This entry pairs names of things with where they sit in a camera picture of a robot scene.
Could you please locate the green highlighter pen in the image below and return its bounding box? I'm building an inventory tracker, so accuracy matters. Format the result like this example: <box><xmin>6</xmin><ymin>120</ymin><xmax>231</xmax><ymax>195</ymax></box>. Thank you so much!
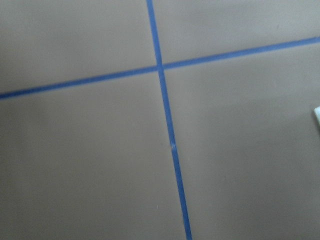
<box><xmin>313</xmin><ymin>106</ymin><xmax>320</xmax><ymax>132</ymax></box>

